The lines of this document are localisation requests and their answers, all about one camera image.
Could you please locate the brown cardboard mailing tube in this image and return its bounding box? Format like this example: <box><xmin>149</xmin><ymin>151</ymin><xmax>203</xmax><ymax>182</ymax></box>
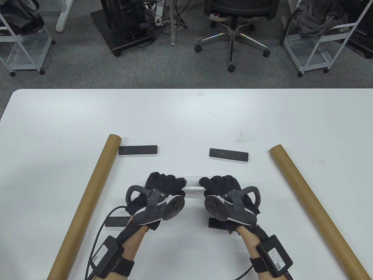
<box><xmin>270</xmin><ymin>144</ymin><xmax>372</xmax><ymax>280</ymax></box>
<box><xmin>47</xmin><ymin>134</ymin><xmax>122</xmax><ymax>280</ymax></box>

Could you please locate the black bag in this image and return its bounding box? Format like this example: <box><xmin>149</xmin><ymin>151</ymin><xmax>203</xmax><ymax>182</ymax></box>
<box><xmin>0</xmin><ymin>0</ymin><xmax>45</xmax><ymax>35</ymax></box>

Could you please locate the black wheeled equipment stand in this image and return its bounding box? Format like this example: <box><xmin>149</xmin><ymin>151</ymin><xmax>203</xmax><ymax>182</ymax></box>
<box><xmin>90</xmin><ymin>0</ymin><xmax>155</xmax><ymax>57</ymax></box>

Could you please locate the white wheeled cart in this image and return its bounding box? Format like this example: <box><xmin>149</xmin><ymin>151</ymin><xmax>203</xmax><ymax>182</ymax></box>
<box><xmin>0</xmin><ymin>12</ymin><xmax>56</xmax><ymax>77</ymax></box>
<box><xmin>281</xmin><ymin>0</ymin><xmax>373</xmax><ymax>77</ymax></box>

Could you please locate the person's left forearm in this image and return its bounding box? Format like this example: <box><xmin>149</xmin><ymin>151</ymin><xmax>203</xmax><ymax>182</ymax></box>
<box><xmin>115</xmin><ymin>225</ymin><xmax>147</xmax><ymax>280</ymax></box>

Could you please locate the person's right hand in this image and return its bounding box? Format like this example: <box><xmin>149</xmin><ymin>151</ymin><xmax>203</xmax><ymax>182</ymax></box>
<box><xmin>199</xmin><ymin>175</ymin><xmax>268</xmax><ymax>242</ymax></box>

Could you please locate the black office chair chrome base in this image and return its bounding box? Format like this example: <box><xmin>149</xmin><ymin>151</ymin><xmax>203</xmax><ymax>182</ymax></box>
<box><xmin>195</xmin><ymin>0</ymin><xmax>279</xmax><ymax>73</ymax></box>

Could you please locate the white desk leg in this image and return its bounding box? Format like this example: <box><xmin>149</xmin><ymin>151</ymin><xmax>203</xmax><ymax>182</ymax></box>
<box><xmin>170</xmin><ymin>0</ymin><xmax>178</xmax><ymax>46</ymax></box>
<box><xmin>55</xmin><ymin>0</ymin><xmax>75</xmax><ymax>32</ymax></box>

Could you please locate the colourful cartoon grid poster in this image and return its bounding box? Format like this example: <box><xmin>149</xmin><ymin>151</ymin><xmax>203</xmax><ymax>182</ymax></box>
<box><xmin>175</xmin><ymin>176</ymin><xmax>206</xmax><ymax>195</ymax></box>

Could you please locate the tangle of black cables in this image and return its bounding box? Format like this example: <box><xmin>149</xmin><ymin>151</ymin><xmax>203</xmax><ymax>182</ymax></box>
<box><xmin>142</xmin><ymin>0</ymin><xmax>193</xmax><ymax>29</ymax></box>

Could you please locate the person's right forearm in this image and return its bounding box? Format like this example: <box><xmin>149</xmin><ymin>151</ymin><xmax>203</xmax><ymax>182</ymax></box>
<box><xmin>239</xmin><ymin>226</ymin><xmax>280</xmax><ymax>280</ymax></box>

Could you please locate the black wrist sensor box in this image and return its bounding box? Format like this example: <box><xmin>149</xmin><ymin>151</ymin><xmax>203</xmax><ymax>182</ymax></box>
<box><xmin>89</xmin><ymin>236</ymin><xmax>124</xmax><ymax>277</ymax></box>
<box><xmin>256</xmin><ymin>234</ymin><xmax>293</xmax><ymax>277</ymax></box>

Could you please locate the grey crumpled cloth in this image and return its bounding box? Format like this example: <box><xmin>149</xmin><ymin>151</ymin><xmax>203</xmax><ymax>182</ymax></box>
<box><xmin>291</xmin><ymin>0</ymin><xmax>350</xmax><ymax>37</ymax></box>

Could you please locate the person's left hand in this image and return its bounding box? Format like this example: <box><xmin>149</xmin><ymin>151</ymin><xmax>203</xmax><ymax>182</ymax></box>
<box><xmin>126</xmin><ymin>172</ymin><xmax>187</xmax><ymax>231</ymax></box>

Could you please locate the black wrist strap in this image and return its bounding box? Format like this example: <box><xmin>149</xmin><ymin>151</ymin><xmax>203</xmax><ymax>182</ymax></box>
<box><xmin>250</xmin><ymin>257</ymin><xmax>268</xmax><ymax>273</ymax></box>
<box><xmin>112</xmin><ymin>257</ymin><xmax>135</xmax><ymax>276</ymax></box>

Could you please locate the black bar weight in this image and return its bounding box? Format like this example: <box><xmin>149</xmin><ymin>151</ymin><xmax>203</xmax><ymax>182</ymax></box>
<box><xmin>105</xmin><ymin>216</ymin><xmax>131</xmax><ymax>228</ymax></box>
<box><xmin>209</xmin><ymin>148</ymin><xmax>249</xmax><ymax>162</ymax></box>
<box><xmin>208</xmin><ymin>217</ymin><xmax>231</xmax><ymax>231</ymax></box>
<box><xmin>119</xmin><ymin>145</ymin><xmax>158</xmax><ymax>156</ymax></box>

